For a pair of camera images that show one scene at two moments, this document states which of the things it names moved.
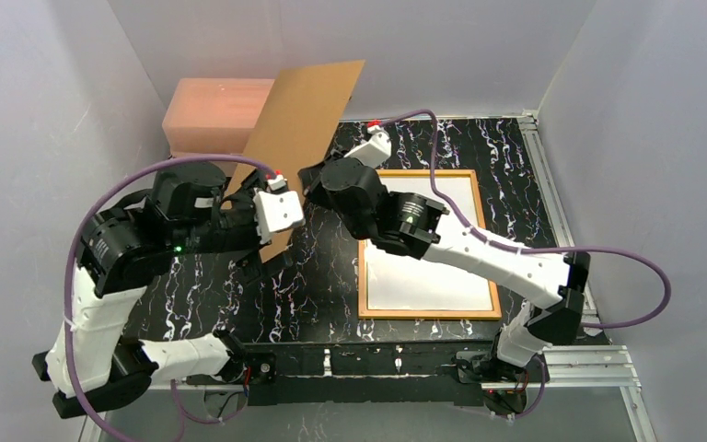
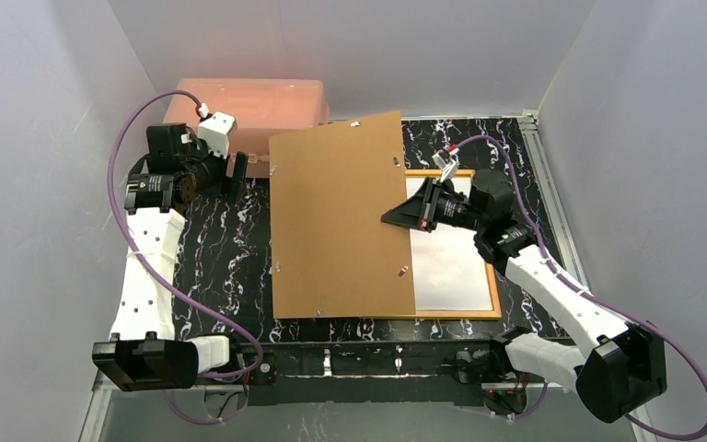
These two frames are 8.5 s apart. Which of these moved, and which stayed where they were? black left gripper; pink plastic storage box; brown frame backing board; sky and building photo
Moved: brown frame backing board; black left gripper
Stayed: pink plastic storage box; sky and building photo
